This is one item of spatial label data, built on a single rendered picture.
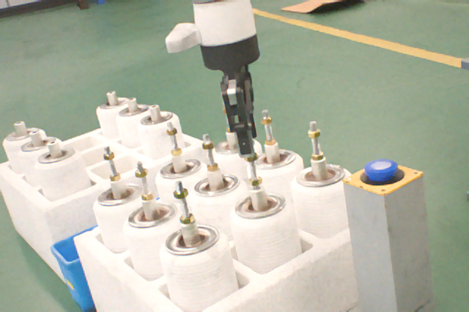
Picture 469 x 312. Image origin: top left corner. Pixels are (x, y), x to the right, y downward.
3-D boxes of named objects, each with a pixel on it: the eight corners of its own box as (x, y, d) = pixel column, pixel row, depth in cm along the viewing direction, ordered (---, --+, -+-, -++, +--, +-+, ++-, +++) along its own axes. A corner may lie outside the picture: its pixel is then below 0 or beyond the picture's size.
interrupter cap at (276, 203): (232, 223, 86) (231, 219, 86) (238, 199, 93) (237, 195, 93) (285, 217, 85) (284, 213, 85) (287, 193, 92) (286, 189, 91)
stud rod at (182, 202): (185, 232, 83) (172, 182, 80) (191, 228, 83) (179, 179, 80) (189, 234, 82) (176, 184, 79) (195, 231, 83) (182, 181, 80)
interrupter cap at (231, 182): (196, 182, 102) (196, 177, 102) (240, 174, 101) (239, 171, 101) (191, 201, 95) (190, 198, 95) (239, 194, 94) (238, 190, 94)
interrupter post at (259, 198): (251, 212, 88) (248, 192, 87) (253, 205, 90) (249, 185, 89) (268, 211, 88) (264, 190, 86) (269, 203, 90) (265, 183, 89)
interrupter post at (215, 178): (210, 185, 100) (206, 167, 98) (224, 183, 99) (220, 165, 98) (209, 192, 97) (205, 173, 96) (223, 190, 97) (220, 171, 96)
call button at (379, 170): (381, 170, 79) (379, 155, 78) (406, 177, 76) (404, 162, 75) (358, 182, 77) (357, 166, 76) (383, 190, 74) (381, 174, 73)
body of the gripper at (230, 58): (253, 34, 75) (266, 107, 78) (256, 21, 82) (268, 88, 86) (194, 45, 76) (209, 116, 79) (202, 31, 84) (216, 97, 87)
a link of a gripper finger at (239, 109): (220, 88, 76) (230, 127, 80) (220, 95, 75) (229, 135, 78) (242, 84, 76) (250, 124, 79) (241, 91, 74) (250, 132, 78)
